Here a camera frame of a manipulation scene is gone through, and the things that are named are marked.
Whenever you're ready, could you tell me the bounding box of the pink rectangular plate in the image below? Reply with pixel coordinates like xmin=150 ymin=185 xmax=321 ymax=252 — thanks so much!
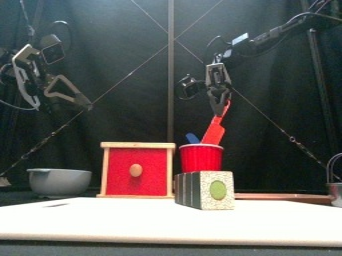
xmin=234 ymin=192 xmax=335 ymax=206

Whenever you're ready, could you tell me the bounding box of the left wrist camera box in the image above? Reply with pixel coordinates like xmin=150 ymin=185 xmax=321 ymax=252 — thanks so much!
xmin=39 ymin=33 xmax=68 ymax=66

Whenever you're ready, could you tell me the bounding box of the vertical metal frame pole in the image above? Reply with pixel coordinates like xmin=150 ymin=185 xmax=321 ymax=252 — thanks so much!
xmin=167 ymin=0 xmax=177 ymax=143

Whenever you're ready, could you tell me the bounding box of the red plastic cup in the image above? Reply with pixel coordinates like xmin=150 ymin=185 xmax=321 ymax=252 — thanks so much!
xmin=178 ymin=143 xmax=226 ymax=174

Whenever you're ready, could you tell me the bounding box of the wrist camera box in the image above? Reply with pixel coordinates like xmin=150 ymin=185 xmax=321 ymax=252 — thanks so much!
xmin=39 ymin=33 xmax=68 ymax=66
xmin=175 ymin=74 xmax=207 ymax=102

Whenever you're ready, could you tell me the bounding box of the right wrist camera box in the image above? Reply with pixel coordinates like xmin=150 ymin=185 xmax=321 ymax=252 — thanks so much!
xmin=175 ymin=74 xmax=207 ymax=102

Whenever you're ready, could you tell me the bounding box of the slanted black frame pole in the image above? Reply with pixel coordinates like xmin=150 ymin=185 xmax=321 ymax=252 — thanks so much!
xmin=306 ymin=28 xmax=337 ymax=156

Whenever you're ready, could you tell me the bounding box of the white cutting board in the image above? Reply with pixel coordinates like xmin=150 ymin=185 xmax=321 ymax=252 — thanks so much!
xmin=0 ymin=196 xmax=342 ymax=249

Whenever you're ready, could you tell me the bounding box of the grey bowl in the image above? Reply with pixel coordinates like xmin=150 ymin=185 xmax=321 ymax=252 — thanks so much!
xmin=26 ymin=167 xmax=94 ymax=198

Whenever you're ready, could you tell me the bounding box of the black toy sushi roll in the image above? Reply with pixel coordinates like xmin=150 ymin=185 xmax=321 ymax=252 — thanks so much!
xmin=174 ymin=170 xmax=237 ymax=211

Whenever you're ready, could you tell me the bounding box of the blue utensil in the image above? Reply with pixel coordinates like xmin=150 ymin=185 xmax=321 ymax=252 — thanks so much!
xmin=185 ymin=132 xmax=202 ymax=145

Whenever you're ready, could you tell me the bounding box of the metal pot with handle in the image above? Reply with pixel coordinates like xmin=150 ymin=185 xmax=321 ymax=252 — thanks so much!
xmin=325 ymin=152 xmax=342 ymax=209

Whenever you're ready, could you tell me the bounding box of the red wooden box with knob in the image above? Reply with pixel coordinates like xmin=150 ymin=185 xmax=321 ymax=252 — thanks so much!
xmin=96 ymin=141 xmax=178 ymax=200

